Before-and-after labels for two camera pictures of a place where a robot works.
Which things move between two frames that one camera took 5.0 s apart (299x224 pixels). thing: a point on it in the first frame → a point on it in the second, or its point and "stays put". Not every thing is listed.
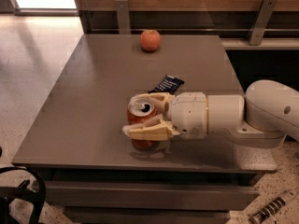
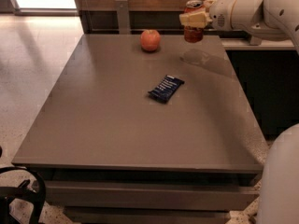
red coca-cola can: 142,107 → 193,20
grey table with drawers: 75,137 stays put
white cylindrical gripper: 188,113 → 220,12
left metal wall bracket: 122,16 stays put
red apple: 149,40 stays put
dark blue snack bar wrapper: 167,84 stays put
